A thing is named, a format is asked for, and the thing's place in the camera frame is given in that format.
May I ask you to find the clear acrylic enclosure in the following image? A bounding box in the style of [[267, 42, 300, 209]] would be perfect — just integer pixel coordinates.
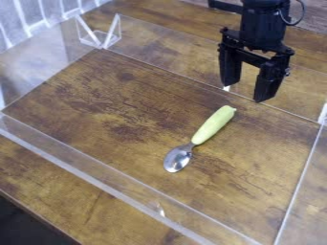
[[0, 2, 327, 245]]

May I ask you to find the clear acrylic triangle bracket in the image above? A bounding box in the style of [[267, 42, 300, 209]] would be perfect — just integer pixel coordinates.
[[75, 14, 122, 50]]

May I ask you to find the green handled metal spoon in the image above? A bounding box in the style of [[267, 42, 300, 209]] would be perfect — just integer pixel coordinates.
[[163, 105, 236, 173]]

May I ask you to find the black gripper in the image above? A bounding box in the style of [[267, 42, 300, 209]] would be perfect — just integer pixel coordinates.
[[219, 0, 294, 102]]

